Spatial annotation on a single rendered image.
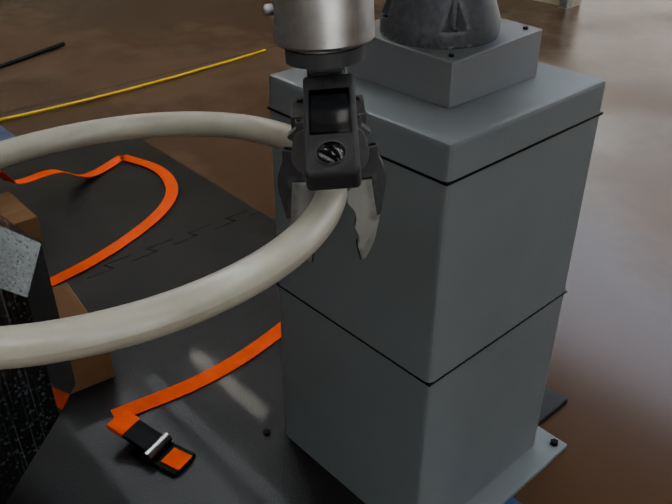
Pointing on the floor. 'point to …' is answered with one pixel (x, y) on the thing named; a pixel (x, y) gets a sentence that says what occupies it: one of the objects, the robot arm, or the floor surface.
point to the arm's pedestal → (440, 293)
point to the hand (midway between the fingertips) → (335, 251)
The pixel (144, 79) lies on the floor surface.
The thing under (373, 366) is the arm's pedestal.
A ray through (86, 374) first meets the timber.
